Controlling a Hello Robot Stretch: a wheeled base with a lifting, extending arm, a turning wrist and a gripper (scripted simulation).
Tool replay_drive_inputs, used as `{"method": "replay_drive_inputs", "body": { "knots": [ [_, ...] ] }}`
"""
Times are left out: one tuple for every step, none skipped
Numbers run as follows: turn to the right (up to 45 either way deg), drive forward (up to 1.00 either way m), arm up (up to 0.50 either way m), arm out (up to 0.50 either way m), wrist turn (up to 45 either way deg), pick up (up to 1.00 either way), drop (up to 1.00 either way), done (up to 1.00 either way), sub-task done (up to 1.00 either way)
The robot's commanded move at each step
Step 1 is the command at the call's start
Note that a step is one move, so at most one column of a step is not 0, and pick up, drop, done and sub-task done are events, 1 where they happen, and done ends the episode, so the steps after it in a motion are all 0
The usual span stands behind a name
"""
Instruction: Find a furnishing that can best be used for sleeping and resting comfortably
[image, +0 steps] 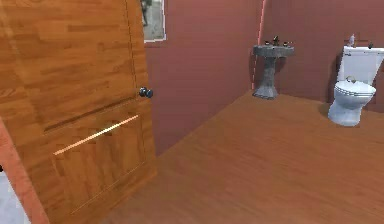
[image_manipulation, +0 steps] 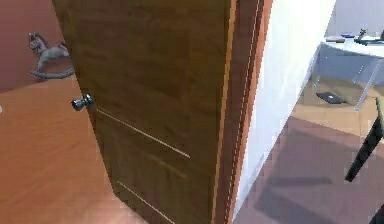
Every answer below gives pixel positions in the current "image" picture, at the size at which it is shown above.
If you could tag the black round door knob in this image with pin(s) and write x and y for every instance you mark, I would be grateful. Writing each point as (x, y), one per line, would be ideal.
(145, 92)

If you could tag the white framed wall picture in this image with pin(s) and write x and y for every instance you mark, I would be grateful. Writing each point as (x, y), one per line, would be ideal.
(154, 20)

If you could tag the white spray bottle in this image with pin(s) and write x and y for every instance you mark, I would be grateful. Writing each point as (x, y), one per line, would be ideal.
(351, 40)

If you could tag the black sink faucet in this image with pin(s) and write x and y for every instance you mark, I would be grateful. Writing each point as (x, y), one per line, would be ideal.
(276, 41)

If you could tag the grey stone pedestal sink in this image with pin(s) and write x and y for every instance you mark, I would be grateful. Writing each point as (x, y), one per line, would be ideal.
(270, 68)

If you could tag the brown wooden room door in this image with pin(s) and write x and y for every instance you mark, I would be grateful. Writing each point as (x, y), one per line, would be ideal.
(76, 83)

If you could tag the white toilet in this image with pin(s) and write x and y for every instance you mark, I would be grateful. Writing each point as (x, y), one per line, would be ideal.
(355, 90)

